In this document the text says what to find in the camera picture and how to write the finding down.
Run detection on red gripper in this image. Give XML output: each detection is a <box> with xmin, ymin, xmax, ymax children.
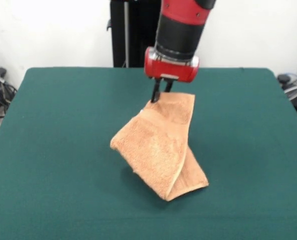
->
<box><xmin>143</xmin><ymin>46</ymin><xmax>201</xmax><ymax>104</ymax></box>

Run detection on dark green table cloth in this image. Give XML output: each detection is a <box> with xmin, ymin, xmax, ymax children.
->
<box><xmin>0</xmin><ymin>66</ymin><xmax>297</xmax><ymax>240</ymax></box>

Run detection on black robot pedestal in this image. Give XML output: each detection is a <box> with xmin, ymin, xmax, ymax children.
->
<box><xmin>106</xmin><ymin>0</ymin><xmax>164</xmax><ymax>68</ymax></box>

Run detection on tan terry towel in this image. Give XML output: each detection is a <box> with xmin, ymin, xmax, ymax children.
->
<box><xmin>109</xmin><ymin>92</ymin><xmax>210</xmax><ymax>202</ymax></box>

